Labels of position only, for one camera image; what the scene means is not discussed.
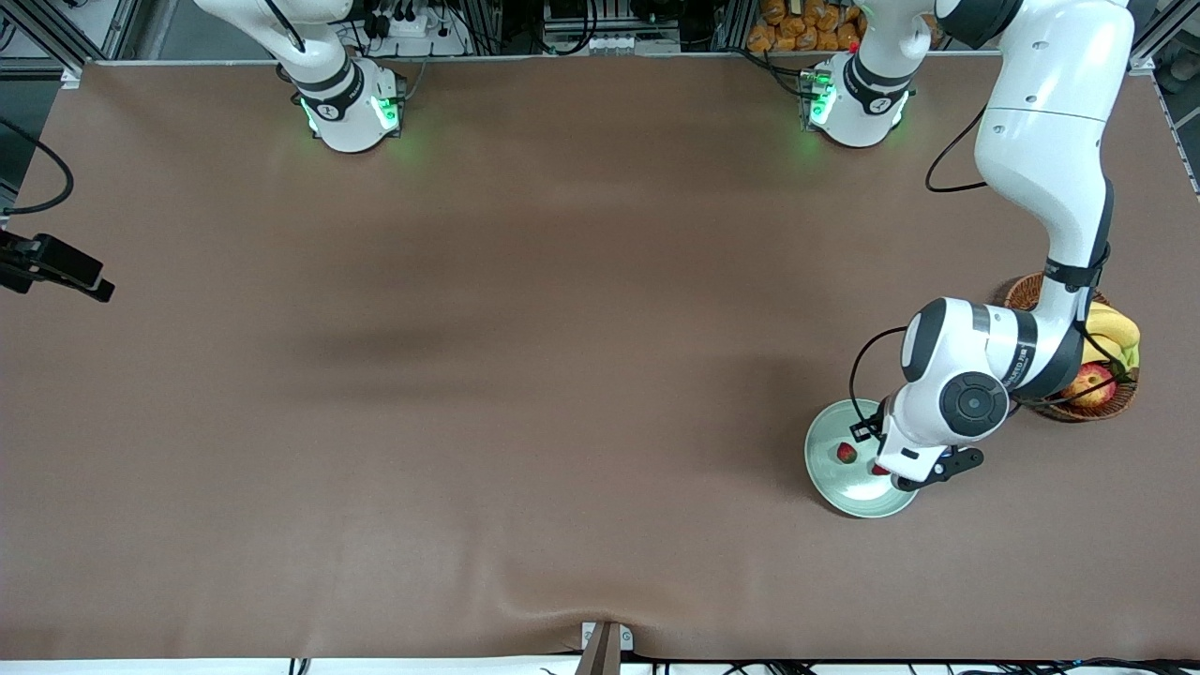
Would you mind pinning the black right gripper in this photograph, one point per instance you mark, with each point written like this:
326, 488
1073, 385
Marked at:
42, 259

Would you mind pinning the white socket bar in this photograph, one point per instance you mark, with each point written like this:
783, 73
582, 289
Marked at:
614, 44

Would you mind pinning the brown wicker basket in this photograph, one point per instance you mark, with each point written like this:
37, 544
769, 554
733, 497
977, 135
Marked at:
1022, 292

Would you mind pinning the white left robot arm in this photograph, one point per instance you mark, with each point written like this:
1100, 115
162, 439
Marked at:
1041, 141

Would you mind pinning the brown table mat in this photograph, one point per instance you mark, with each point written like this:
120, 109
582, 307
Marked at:
469, 422

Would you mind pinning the orange snack packets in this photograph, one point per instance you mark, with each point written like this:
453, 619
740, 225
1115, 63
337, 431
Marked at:
797, 37

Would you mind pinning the green banana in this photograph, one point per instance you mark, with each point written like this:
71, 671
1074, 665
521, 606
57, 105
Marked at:
1132, 358

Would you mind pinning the aluminium frame beam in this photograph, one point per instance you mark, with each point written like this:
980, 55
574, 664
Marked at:
56, 45
1151, 42

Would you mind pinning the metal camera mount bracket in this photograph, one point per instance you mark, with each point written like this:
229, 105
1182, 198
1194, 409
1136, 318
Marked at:
605, 652

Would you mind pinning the red yellow apple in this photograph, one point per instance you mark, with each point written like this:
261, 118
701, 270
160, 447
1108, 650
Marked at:
1092, 384

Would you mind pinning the pale green plate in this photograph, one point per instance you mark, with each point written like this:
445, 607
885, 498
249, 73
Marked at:
844, 492

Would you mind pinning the white power strip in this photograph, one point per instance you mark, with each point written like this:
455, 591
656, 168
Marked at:
422, 42

